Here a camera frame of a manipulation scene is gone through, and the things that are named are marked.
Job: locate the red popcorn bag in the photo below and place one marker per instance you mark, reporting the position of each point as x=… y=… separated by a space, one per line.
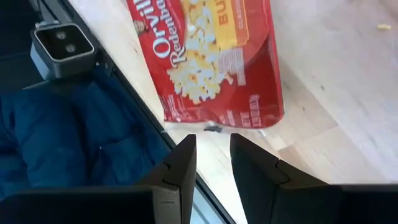
x=202 y=62

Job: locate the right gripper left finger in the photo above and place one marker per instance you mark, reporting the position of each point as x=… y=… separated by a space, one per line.
x=93 y=205

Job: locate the small yellow crumb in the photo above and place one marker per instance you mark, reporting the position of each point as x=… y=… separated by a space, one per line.
x=384 y=27

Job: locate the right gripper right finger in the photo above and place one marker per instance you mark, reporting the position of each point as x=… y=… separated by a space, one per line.
x=295 y=205

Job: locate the black table-level camera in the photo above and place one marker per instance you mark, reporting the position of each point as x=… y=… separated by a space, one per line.
x=63 y=43

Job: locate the blue jacket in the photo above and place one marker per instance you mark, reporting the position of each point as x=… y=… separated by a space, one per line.
x=62 y=130

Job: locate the black metal table frame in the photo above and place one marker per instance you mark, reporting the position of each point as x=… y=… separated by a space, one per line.
x=128 y=84

